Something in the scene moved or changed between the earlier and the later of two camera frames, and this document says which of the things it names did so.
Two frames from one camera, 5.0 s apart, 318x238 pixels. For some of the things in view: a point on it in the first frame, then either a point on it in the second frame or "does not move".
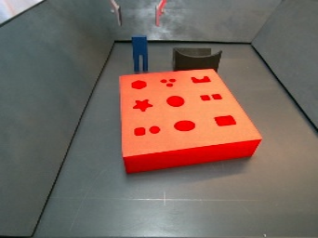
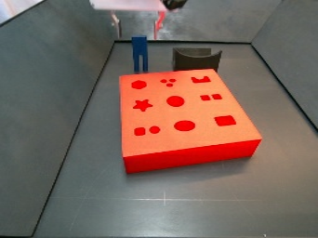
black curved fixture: (195, 59) does not move
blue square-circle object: (139, 45) does not move
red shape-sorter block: (182, 120) does not move
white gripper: (158, 11) to (132, 6)
